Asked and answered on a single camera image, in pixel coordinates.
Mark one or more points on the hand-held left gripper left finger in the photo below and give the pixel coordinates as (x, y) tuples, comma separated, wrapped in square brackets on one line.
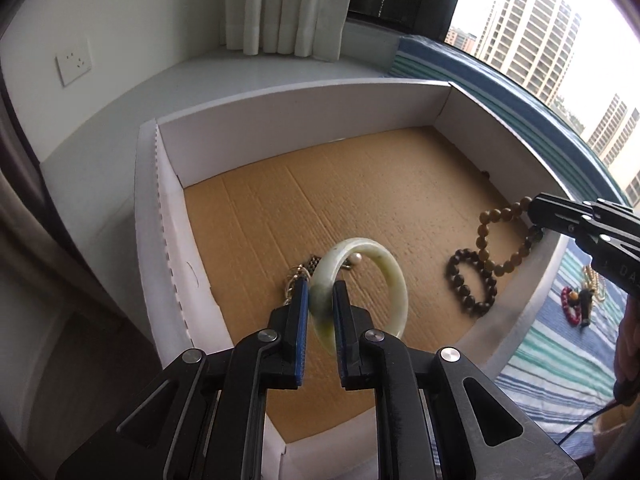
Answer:
[(301, 330)]

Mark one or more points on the white window sill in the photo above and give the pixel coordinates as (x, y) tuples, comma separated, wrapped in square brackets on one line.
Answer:
[(200, 85)]

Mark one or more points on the white wall socket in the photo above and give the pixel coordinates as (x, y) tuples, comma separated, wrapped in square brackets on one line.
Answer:
[(74, 62)]

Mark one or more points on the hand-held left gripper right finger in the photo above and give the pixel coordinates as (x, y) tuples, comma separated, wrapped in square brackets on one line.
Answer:
[(340, 330)]

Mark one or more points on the white cardboard box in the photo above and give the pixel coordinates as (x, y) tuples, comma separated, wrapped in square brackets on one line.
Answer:
[(310, 110)]

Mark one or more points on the pale green jade bangle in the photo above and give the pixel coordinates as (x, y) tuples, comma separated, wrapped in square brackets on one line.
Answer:
[(395, 280)]

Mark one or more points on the white curtain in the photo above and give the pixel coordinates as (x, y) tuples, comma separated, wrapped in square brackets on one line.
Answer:
[(280, 5)]

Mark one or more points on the high-rise buildings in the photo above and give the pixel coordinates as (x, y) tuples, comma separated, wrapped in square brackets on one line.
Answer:
[(535, 30)]

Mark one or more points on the person's right forearm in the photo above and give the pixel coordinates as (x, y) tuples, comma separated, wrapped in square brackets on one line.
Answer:
[(629, 350)]

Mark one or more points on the striped blue green blanket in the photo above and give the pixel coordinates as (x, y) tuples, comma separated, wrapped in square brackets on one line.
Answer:
[(555, 360)]

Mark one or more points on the dark pendant charm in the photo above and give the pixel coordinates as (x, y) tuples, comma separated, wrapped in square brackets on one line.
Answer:
[(586, 305)]

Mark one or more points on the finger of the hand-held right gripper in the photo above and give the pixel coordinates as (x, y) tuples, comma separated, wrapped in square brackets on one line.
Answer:
[(560, 212)]

